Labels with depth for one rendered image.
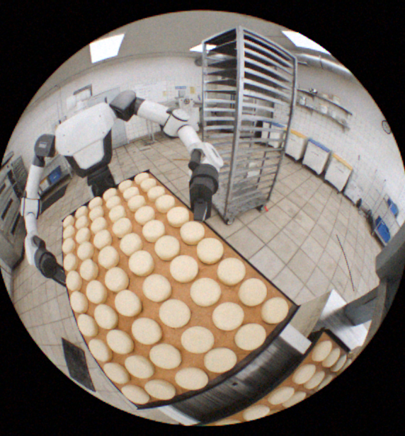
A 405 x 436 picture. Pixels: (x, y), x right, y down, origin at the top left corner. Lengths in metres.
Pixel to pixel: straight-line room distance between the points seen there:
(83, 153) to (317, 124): 4.15
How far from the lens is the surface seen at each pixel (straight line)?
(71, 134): 0.64
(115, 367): 0.31
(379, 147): 4.14
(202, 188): 0.35
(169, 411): 0.36
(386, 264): 0.37
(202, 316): 0.26
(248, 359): 0.28
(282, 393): 0.34
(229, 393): 0.38
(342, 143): 4.00
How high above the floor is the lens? 1.16
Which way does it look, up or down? 48 degrees down
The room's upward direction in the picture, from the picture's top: straight up
